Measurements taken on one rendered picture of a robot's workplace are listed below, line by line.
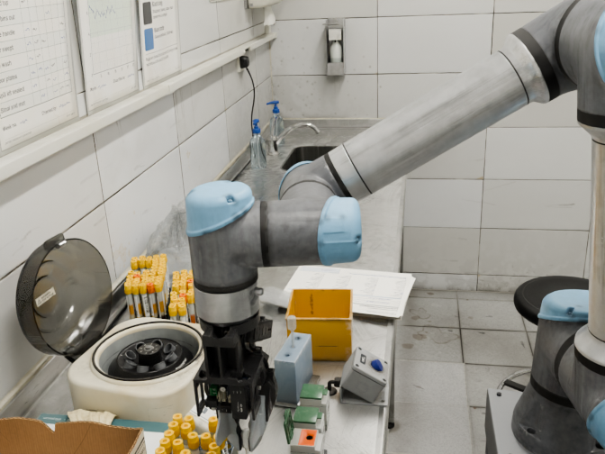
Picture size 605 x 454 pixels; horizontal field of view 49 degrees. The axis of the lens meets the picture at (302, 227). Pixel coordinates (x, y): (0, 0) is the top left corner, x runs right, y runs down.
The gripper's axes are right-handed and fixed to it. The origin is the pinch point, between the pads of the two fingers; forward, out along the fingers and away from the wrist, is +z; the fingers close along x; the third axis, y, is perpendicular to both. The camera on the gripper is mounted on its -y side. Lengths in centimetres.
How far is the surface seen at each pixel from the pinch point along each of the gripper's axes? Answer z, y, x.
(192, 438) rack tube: 6.2, -6.4, -10.2
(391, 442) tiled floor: 106, -129, 14
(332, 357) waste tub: 16.9, -46.3, 5.4
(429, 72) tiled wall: -8, -254, 27
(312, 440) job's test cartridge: 10.2, -12.8, 6.6
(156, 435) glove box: 10.9, -11.9, -18.5
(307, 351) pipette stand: 10.1, -37.2, 1.9
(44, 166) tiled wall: -23, -47, -51
